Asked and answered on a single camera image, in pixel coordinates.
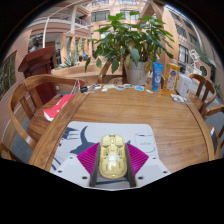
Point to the wooden armchair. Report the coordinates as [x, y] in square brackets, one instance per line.
[104, 71]
[213, 110]
[36, 128]
[198, 100]
[6, 153]

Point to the dark red wooden lectern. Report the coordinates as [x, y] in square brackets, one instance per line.
[41, 66]

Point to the green agave plant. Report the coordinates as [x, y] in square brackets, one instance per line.
[71, 62]

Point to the small white packet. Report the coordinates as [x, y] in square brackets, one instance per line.
[177, 98]

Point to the grey cat-print mouse pad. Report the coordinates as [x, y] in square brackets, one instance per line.
[110, 128]

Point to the white pump bottle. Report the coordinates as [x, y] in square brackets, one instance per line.
[184, 86]

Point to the yellow orange bottle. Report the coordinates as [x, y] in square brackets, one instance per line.
[171, 78]

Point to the yellow computer mouse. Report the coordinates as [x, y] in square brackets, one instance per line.
[112, 158]

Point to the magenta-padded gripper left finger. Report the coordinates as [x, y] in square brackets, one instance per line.
[71, 170]

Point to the small blue packet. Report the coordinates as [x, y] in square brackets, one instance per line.
[139, 88]

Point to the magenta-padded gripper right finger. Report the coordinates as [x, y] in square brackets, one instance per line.
[151, 170]

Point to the white abstract sculpture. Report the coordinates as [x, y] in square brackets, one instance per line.
[194, 57]

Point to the leafy plant in white pot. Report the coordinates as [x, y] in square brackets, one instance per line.
[133, 40]

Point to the dark bust statue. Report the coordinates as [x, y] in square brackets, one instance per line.
[36, 42]

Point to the red paper bag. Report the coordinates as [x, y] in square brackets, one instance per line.
[58, 108]

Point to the small black key fob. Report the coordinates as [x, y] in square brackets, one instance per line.
[83, 89]

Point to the blue squeeze tube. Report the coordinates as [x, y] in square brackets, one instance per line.
[157, 76]

